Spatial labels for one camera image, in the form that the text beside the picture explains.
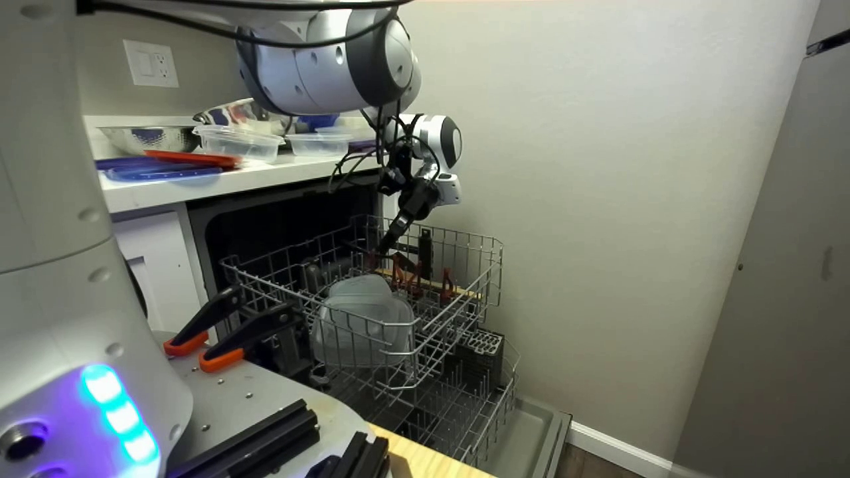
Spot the dark cutlery basket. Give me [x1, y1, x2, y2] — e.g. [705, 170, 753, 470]
[444, 323, 507, 393]

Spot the wooden table board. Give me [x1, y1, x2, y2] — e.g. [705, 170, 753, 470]
[364, 422, 501, 478]

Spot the grey wire dish rack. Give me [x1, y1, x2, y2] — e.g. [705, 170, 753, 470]
[219, 211, 507, 395]
[308, 347, 522, 473]

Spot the light blue square lid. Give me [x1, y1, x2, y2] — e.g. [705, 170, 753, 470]
[110, 156, 226, 185]

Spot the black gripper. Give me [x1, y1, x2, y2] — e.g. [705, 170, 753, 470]
[376, 178, 444, 264]

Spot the orange plastic lid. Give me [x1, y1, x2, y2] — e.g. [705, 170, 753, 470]
[143, 146, 246, 171]

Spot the white baseboard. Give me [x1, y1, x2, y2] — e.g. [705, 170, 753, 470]
[566, 417, 679, 478]

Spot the black orange spring clamp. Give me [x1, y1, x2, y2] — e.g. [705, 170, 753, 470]
[196, 302, 305, 373]
[163, 284, 248, 360]

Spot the dark bottle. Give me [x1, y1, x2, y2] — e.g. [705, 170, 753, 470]
[418, 226, 438, 280]

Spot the white wall outlet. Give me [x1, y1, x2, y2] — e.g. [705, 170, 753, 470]
[121, 37, 185, 90]

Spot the clear plastic lunch box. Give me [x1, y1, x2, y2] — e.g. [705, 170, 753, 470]
[308, 286, 421, 373]
[193, 122, 288, 163]

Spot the dishwasher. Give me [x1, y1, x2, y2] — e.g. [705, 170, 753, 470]
[185, 170, 575, 478]

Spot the black aluminium extrusion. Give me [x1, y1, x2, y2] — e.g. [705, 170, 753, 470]
[303, 426, 394, 478]
[167, 395, 321, 478]

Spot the white base cabinet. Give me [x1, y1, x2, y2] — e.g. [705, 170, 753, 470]
[110, 203, 214, 337]

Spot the black cable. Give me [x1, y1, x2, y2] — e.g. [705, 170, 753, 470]
[73, 0, 430, 198]

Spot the metal robot mounting plate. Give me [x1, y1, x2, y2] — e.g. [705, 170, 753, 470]
[163, 329, 378, 478]

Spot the wooden utensil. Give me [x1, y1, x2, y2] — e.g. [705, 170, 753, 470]
[388, 260, 487, 304]

